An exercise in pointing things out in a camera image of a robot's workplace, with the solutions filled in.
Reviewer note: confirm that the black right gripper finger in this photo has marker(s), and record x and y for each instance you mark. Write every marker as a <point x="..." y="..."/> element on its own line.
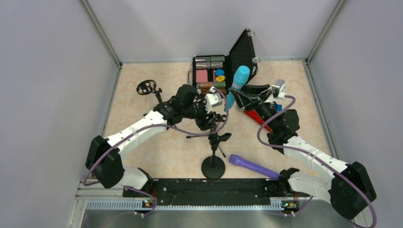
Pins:
<point x="252" y="91"/>
<point x="248" y="103"/>

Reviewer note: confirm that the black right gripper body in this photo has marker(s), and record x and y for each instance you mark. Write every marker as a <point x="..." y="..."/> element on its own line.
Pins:
<point x="263" y="98"/>

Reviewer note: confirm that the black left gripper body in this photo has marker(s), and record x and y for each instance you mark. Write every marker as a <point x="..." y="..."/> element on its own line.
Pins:
<point x="206" y="116"/>

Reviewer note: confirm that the cyan toy microphone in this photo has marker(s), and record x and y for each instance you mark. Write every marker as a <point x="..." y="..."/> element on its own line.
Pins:
<point x="240" y="78"/>

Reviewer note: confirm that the black tripod stand with pop filter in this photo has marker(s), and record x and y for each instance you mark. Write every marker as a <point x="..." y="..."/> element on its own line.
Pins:
<point x="149" y="86"/>

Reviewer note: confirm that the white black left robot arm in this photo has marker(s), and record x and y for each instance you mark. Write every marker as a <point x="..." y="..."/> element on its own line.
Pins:
<point x="187" y="111"/>

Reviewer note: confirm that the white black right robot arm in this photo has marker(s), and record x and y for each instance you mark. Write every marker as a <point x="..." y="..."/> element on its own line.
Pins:
<point x="345" y="186"/>

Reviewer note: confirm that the black round base microphone stand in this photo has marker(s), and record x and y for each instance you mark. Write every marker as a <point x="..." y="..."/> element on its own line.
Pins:
<point x="213" y="167"/>

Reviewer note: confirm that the colourful toy brick train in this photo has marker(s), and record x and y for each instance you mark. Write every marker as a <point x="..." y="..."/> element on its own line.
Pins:
<point x="278" y="107"/>

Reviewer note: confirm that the red glitter microphone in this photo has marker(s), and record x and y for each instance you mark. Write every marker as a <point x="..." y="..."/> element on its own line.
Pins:
<point x="258" y="116"/>

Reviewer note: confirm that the yellow dealer chip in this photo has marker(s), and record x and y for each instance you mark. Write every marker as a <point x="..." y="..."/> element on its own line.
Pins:
<point x="220" y="78"/>

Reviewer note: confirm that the blue dealer chip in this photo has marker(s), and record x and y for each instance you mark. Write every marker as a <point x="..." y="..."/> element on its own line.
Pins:
<point x="219" y="72"/>

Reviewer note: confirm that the black aluminium poker chip case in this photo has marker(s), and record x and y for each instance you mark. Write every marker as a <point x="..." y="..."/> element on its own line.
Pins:
<point x="241" y="53"/>

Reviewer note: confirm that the pink card deck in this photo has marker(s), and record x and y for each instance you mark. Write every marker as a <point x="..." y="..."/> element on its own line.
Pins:
<point x="201" y="76"/>

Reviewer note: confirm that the purple toy microphone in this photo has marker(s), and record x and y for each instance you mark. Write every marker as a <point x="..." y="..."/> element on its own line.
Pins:
<point x="241" y="162"/>

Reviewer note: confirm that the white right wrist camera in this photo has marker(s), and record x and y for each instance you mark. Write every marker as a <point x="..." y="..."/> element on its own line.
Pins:
<point x="279" y="89"/>

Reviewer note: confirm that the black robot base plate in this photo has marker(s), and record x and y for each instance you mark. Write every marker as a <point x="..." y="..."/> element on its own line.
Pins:
<point x="220" y="192"/>

